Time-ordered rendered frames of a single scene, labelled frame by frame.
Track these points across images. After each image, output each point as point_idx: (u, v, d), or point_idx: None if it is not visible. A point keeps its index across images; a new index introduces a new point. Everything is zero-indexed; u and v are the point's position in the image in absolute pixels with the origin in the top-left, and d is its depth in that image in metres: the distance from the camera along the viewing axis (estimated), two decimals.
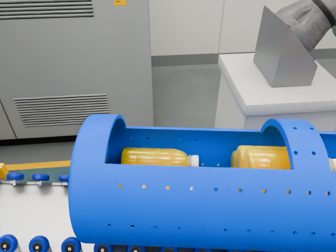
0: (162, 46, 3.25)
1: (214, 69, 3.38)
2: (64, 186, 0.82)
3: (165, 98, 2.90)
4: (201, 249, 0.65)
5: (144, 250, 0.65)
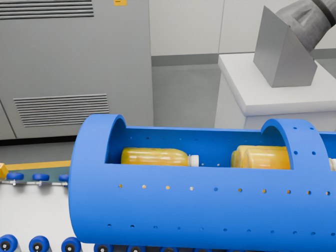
0: (162, 46, 3.25)
1: (214, 69, 3.38)
2: (64, 186, 0.82)
3: (165, 98, 2.90)
4: (201, 249, 0.65)
5: (144, 250, 0.65)
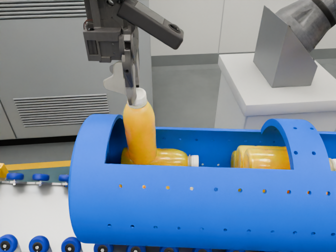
0: (162, 46, 3.25)
1: (214, 69, 3.38)
2: (64, 186, 0.82)
3: (165, 98, 2.90)
4: (201, 249, 0.65)
5: (144, 250, 0.65)
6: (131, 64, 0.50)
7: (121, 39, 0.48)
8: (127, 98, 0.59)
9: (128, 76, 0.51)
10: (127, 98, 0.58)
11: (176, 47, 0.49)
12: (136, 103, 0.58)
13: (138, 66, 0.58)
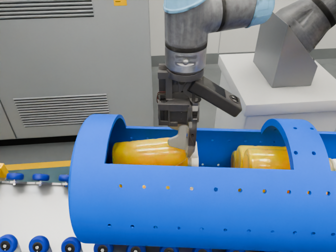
0: (162, 46, 3.25)
1: (214, 69, 3.38)
2: (64, 186, 0.82)
3: None
4: (201, 249, 0.65)
5: (144, 250, 0.65)
6: (196, 128, 0.58)
7: (189, 109, 0.56)
8: None
9: (192, 138, 0.59)
10: None
11: (236, 115, 0.57)
12: (193, 156, 0.66)
13: None
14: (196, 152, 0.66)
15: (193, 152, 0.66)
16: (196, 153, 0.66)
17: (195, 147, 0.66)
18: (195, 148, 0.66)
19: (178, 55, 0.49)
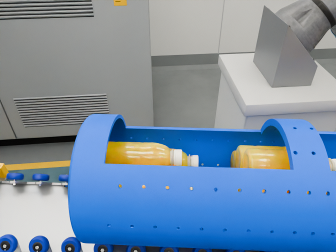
0: (162, 46, 3.25)
1: (214, 69, 3.38)
2: (64, 186, 0.82)
3: (165, 98, 2.90)
4: (201, 249, 0.65)
5: (144, 250, 0.65)
6: None
7: None
8: (177, 152, 0.67)
9: None
10: (179, 155, 0.67)
11: None
12: (177, 163, 0.67)
13: None
14: (180, 160, 0.67)
15: (178, 160, 0.67)
16: (180, 161, 0.67)
17: (180, 155, 0.67)
18: (180, 156, 0.67)
19: None
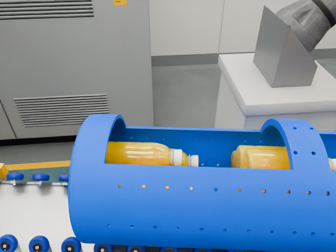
0: (162, 46, 3.25)
1: (214, 69, 3.38)
2: (64, 186, 0.82)
3: (165, 98, 2.90)
4: (201, 249, 0.65)
5: (144, 250, 0.65)
6: None
7: None
8: (177, 152, 0.67)
9: None
10: (179, 155, 0.67)
11: None
12: (177, 163, 0.67)
13: None
14: (180, 160, 0.67)
15: (178, 160, 0.67)
16: (180, 161, 0.67)
17: (180, 155, 0.67)
18: (180, 156, 0.67)
19: None
